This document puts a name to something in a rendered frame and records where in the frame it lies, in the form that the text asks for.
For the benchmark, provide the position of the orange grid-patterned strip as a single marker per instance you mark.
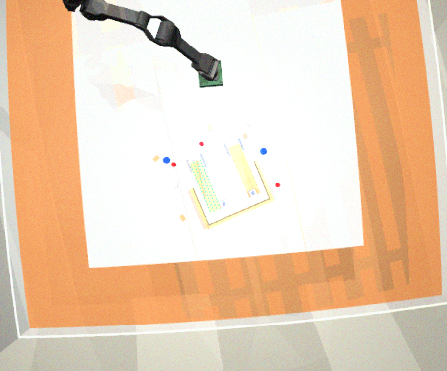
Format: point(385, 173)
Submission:
point(237, 156)

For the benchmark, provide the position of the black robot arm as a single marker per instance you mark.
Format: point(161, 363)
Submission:
point(168, 35)

